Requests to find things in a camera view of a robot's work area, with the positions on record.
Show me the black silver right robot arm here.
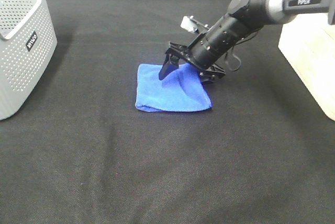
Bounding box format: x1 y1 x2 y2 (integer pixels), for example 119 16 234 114
159 0 334 81

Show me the white box with grey lid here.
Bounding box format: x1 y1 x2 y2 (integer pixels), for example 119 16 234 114
278 13 334 120

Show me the blue microfiber towel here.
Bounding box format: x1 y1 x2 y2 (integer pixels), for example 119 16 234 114
135 63 212 112

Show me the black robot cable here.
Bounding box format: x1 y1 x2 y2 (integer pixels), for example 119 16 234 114
224 26 260 72

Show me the grey perforated plastic basket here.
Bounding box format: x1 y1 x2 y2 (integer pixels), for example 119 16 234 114
1 0 57 120

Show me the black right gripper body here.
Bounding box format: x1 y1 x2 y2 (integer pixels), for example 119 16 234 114
165 15 259 79

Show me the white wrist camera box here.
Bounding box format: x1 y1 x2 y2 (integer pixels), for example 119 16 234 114
180 16 198 33

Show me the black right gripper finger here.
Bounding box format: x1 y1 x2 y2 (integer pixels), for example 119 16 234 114
158 53 179 80
199 73 216 85

